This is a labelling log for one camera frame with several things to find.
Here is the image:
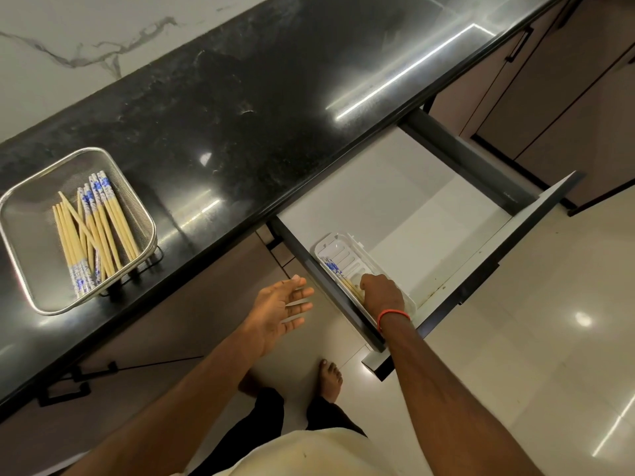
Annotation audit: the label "person's left hand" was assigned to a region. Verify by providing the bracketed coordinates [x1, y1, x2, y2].
[243, 274, 316, 360]

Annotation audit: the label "person's right hand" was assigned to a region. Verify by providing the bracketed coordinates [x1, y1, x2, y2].
[359, 274, 407, 321]

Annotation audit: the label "white drawer with brown front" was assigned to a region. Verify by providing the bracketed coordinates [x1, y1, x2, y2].
[267, 107, 586, 382]

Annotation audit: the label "pile of bamboo chopsticks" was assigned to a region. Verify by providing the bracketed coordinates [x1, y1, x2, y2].
[52, 170, 142, 299]

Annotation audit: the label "metal mesh tray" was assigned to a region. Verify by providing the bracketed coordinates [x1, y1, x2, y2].
[0, 147, 165, 317]

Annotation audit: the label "person's left forearm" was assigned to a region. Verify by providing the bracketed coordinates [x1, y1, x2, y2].
[62, 327, 267, 476]

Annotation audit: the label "person's right forearm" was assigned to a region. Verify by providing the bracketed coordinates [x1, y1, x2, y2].
[384, 317, 544, 476]

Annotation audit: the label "person's left foot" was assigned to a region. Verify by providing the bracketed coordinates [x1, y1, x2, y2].
[237, 371, 261, 398]

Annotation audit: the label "person's foot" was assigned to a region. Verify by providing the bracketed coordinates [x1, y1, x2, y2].
[237, 371, 261, 398]
[317, 359, 344, 405]

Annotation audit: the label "person's right foot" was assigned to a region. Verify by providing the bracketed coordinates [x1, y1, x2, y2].
[317, 359, 344, 405]

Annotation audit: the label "red wrist band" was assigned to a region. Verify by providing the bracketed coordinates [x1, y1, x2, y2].
[376, 308, 413, 334]

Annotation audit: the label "white plastic cutlery box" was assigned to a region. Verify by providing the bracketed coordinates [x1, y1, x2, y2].
[313, 232, 417, 325]

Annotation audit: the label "black trousers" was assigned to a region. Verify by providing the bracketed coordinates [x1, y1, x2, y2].
[190, 387, 368, 476]

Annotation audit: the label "cream shirt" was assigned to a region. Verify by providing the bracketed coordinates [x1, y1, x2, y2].
[171, 427, 398, 476]

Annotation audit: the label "brown cabinet door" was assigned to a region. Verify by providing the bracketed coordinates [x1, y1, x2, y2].
[471, 0, 635, 162]
[427, 24, 536, 139]
[513, 42, 635, 216]

